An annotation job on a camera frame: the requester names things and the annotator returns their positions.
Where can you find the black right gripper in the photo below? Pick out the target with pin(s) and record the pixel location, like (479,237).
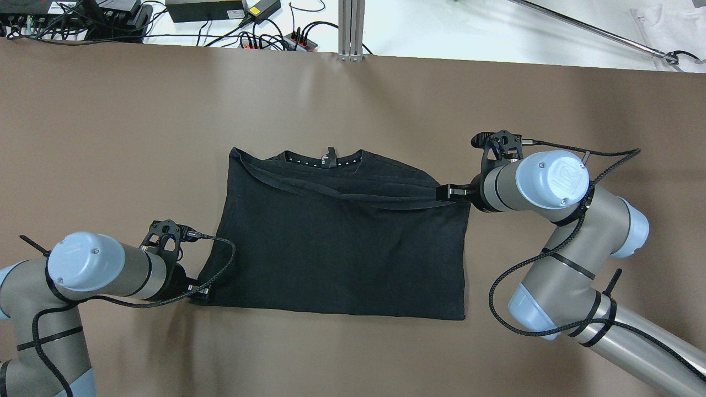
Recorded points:
(476,194)

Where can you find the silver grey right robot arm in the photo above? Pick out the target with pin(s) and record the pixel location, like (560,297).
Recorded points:
(552,293)

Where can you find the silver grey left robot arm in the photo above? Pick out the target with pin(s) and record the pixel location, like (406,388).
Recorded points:
(40,298)

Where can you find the black printed t-shirt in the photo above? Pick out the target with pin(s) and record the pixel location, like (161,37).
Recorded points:
(364,237)

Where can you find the metal rod with clamp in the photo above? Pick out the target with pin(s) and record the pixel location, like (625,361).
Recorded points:
(670,58)

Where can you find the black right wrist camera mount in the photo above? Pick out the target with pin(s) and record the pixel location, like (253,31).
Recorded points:
(499,148)

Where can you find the aluminium profile post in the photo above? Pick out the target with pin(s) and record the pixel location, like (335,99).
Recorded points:
(350,30)

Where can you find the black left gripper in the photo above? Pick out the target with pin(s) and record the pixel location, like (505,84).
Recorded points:
(175,279)

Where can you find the white folded garment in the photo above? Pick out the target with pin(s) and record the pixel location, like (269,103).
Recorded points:
(680,31)

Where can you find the black power adapter brick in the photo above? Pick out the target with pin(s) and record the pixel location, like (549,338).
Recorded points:
(192,11)

